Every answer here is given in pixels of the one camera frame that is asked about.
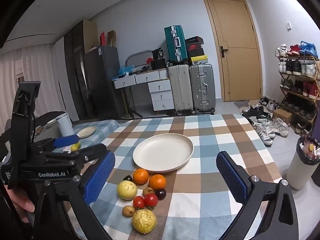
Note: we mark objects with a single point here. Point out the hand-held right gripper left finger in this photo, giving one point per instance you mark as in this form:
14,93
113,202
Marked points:
100,177

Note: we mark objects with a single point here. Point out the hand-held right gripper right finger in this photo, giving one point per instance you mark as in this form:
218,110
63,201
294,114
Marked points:
232,177

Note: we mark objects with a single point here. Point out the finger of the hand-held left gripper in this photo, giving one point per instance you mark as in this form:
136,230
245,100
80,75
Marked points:
87,155
66,141

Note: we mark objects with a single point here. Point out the yellow lemon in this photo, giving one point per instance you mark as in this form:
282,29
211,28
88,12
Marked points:
127,190

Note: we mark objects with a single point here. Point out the orange mandarin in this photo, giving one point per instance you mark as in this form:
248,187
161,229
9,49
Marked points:
140,176
157,182

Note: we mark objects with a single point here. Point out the small brown fruit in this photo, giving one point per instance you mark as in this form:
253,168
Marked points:
128,210
148,191

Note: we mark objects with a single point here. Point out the red tomato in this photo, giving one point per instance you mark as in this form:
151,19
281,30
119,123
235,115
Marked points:
151,200
138,202

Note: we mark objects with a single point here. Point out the wrinkled yellow guava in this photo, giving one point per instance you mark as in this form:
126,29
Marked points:
144,221

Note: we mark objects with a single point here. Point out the cream round plate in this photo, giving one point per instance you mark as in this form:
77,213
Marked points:
163,153

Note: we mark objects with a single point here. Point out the person's left hand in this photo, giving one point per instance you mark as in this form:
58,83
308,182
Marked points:
22,205

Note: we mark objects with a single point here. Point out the small yellow green fruit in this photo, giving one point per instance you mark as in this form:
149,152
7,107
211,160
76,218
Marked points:
75,147

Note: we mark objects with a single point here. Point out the white cylindrical container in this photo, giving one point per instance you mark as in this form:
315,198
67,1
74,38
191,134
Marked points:
65,126

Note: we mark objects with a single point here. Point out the small cream plate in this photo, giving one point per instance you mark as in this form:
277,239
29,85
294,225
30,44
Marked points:
86,131

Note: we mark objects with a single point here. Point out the dark purple plum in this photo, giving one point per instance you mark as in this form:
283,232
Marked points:
160,194
128,178

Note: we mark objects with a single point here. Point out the blue checkered cloth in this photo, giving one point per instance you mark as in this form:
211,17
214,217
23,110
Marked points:
105,127

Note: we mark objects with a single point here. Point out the brown blue checkered tablecloth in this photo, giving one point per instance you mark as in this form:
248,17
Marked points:
200,140

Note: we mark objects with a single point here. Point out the scattered pile of sneakers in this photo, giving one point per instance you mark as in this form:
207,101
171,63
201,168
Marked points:
265,125

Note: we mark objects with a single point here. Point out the black tripod stand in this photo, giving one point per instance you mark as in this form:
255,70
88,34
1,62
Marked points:
136,112

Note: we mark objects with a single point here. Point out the white trash bin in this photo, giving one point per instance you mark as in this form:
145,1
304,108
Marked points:
300,170

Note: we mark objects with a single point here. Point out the grey refrigerator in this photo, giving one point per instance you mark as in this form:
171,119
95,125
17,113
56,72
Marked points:
105,85

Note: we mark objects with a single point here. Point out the dark tall wardrobe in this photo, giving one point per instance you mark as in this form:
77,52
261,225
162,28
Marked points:
75,67

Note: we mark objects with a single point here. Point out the brown cardboard box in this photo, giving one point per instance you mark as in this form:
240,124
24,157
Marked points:
282,116

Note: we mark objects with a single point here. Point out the white curtain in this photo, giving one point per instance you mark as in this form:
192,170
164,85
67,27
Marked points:
37,65

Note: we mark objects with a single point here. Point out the blue plastic bag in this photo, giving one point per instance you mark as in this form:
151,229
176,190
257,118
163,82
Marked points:
123,70

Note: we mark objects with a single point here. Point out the silver hard suitcase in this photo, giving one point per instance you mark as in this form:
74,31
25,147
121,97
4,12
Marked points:
202,87

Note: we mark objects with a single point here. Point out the white drawer desk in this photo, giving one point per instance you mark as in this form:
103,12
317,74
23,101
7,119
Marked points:
160,92

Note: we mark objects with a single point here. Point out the beige hard suitcase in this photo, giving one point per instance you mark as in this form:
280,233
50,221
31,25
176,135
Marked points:
180,90

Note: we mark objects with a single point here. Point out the wooden shoe rack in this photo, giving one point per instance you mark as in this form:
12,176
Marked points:
300,93

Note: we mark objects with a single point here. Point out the red paper bag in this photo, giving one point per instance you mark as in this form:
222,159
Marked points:
102,38

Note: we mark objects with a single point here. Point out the brown cardboard sheet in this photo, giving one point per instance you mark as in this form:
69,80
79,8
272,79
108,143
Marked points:
112,38

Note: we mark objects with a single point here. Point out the red cap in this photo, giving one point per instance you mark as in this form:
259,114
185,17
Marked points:
149,60

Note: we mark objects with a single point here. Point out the black storage box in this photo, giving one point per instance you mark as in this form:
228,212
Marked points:
158,64

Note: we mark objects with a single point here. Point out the yellow black shoe box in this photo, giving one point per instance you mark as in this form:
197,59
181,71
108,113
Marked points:
198,60

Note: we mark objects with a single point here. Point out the black labelled bag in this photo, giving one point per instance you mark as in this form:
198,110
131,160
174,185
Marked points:
158,53

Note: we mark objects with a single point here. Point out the rows of assorted shoes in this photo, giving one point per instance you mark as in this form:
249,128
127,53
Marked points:
300,67

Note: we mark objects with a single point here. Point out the dark shoe box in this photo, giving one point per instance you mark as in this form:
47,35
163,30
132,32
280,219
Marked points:
196,52

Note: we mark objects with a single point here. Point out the tan wooden door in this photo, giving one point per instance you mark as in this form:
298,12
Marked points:
237,42

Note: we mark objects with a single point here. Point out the red shoe box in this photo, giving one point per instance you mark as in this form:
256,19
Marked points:
194,46

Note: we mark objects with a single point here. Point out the teal hard suitcase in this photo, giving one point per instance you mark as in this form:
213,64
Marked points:
172,42

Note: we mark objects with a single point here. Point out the white light switch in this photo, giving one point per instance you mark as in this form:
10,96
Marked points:
289,25

